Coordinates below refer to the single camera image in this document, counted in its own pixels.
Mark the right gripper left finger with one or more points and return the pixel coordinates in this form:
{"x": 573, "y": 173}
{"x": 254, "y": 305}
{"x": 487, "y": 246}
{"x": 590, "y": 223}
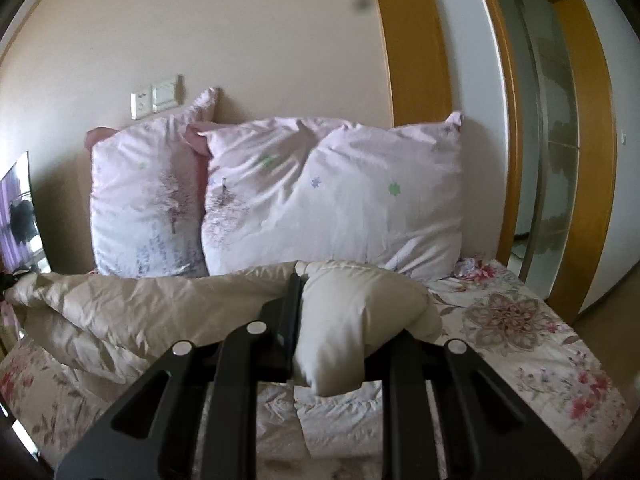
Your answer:
{"x": 193, "y": 413}

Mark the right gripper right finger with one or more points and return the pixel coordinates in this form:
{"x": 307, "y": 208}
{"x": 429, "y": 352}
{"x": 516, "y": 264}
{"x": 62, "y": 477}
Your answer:
{"x": 448, "y": 414}

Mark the beige quilted down jacket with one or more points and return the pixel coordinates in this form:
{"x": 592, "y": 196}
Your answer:
{"x": 115, "y": 328}

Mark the floral bed sheet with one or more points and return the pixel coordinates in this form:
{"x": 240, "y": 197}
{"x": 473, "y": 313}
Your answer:
{"x": 303, "y": 436}

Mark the black framed mirror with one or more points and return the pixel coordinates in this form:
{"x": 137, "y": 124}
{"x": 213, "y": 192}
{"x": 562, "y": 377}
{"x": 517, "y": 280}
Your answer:
{"x": 21, "y": 243}

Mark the left floral pillow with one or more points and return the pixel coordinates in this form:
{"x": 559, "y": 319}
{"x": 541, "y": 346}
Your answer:
{"x": 147, "y": 193}

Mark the floral pillow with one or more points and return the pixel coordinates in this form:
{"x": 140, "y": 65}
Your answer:
{"x": 312, "y": 188}
{"x": 147, "y": 193}

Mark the right floral pillow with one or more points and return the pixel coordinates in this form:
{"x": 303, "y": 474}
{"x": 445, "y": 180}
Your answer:
{"x": 312, "y": 188}

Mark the white wall switch plate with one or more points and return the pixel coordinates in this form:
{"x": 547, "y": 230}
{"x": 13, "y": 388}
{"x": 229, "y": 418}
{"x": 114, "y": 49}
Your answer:
{"x": 156, "y": 98}

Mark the wooden door frame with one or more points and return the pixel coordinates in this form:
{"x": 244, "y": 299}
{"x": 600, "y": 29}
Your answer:
{"x": 447, "y": 54}

